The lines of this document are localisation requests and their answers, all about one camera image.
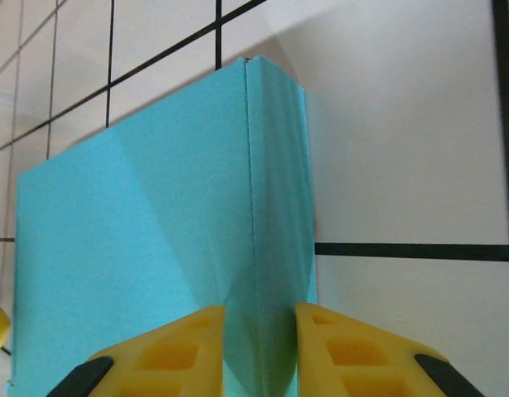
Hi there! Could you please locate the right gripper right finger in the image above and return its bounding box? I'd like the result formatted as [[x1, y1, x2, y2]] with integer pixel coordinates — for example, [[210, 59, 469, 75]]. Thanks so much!
[[295, 301, 487, 397]]

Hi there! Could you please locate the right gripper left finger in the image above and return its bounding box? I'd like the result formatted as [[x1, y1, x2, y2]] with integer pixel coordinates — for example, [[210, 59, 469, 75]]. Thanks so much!
[[46, 304, 226, 397]]

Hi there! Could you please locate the white and blue paper box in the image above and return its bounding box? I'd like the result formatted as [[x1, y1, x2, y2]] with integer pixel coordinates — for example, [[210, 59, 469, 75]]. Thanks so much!
[[12, 55, 319, 397]]

